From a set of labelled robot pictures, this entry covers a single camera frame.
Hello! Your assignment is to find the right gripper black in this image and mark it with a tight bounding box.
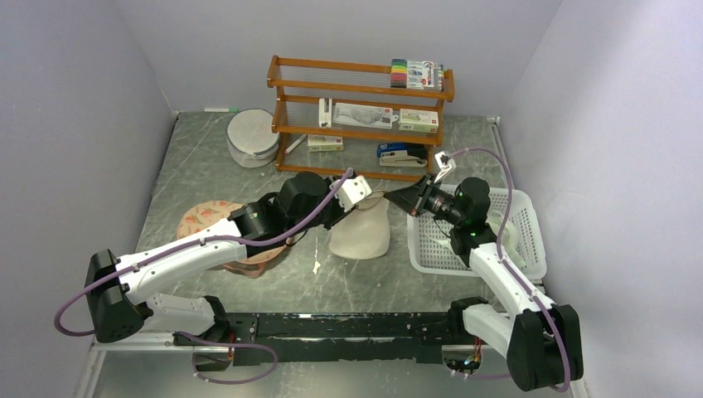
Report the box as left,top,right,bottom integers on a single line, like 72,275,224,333
385,172,464,227

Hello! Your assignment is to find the beige mesh laundry bag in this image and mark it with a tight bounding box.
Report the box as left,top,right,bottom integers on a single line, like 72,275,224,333
328,191,390,260

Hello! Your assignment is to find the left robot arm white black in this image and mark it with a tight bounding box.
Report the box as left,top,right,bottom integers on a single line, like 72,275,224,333
83,172,369,345

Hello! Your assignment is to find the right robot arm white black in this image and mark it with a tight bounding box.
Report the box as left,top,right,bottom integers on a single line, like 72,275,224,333
384,175,584,392

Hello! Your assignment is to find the white mesh laundry bag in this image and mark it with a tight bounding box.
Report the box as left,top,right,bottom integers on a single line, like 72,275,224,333
226,109,279,168

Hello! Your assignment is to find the pink floral bra bag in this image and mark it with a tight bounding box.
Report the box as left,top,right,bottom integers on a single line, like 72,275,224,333
177,200,286,279

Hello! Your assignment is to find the beige stapler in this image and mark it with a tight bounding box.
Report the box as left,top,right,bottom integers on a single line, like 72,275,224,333
379,153,427,168

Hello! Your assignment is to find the white plastic basket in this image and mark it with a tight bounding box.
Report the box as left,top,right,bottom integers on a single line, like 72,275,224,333
407,187,547,280

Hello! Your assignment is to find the blue stapler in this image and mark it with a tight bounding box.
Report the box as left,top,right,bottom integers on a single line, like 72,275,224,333
376,142,428,158

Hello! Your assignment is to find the green white box upper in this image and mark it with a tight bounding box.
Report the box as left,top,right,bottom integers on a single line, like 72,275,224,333
399,109,440,133

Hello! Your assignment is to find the green white box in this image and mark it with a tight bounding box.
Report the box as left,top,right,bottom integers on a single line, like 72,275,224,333
307,134,344,153
399,109,440,133

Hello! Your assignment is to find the orange wooden shelf rack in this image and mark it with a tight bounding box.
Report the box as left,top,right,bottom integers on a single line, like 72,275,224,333
267,56,455,182

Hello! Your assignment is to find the clear packaged item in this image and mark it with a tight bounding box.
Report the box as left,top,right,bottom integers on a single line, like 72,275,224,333
332,103,399,129

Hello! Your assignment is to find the green white box lower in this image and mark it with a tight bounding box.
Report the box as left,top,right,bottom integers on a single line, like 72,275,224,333
307,134,344,153

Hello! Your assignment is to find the white pink marker pen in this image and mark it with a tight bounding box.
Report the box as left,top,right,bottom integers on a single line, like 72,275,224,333
284,135,306,154

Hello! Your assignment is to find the marker pen set pack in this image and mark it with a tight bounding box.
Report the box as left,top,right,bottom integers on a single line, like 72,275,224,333
390,58,444,91

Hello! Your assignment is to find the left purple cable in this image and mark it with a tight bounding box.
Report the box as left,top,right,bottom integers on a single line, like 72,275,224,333
53,167,356,337

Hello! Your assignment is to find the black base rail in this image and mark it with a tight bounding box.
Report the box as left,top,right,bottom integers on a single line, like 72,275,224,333
90,310,545,366

